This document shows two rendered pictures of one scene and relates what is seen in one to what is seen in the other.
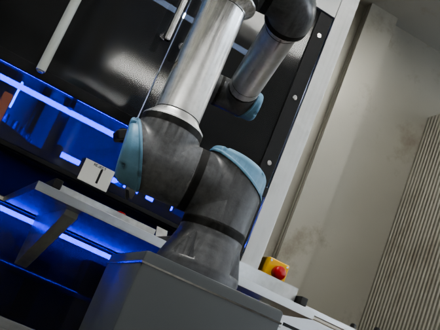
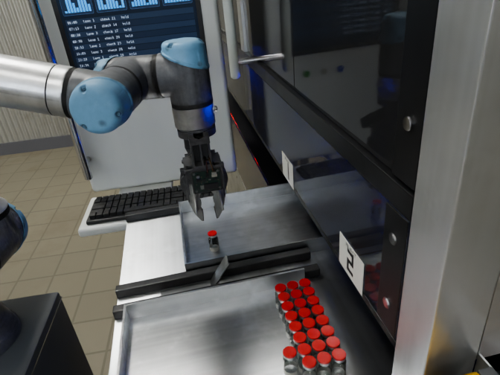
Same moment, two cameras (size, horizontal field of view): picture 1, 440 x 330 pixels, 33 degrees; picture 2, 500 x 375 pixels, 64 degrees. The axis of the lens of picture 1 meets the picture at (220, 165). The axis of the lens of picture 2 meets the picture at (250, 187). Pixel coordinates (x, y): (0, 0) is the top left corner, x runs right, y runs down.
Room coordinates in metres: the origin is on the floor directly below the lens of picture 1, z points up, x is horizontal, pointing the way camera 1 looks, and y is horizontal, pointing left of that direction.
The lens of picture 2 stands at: (1.97, -0.53, 1.43)
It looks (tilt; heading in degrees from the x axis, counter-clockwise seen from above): 29 degrees down; 101
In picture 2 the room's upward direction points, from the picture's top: 6 degrees counter-clockwise
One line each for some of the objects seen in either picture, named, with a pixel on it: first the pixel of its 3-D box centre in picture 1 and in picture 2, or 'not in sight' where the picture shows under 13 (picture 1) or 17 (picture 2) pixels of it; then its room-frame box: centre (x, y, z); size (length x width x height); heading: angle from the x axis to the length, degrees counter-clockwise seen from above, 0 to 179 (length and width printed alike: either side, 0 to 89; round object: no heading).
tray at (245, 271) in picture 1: (219, 272); (228, 347); (1.83, -0.10, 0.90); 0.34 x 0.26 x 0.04; 19
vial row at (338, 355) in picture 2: not in sight; (320, 324); (1.98, -0.05, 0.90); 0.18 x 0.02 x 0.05; 110
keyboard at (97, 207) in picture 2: not in sight; (155, 200); (1.47, 0.50, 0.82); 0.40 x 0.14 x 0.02; 16
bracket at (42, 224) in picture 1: (44, 240); not in sight; (1.72, 0.31, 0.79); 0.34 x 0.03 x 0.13; 20
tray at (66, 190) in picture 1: (85, 216); (253, 222); (1.82, 0.26, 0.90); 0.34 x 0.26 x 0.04; 20
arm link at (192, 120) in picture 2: not in sight; (196, 115); (1.76, 0.16, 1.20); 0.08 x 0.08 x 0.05
